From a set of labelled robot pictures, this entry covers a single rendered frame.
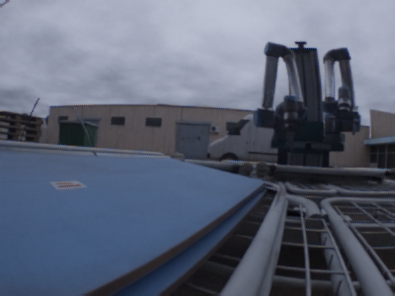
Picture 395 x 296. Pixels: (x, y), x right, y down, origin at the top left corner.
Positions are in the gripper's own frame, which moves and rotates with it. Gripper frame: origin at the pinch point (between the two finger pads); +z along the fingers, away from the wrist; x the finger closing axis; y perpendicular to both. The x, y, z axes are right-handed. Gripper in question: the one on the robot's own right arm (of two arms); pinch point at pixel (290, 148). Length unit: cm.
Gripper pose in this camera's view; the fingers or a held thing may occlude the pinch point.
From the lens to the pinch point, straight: 127.1
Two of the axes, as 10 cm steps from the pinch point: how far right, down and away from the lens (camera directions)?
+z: -1.0, 9.9, -1.1
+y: -9.3, -0.5, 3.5
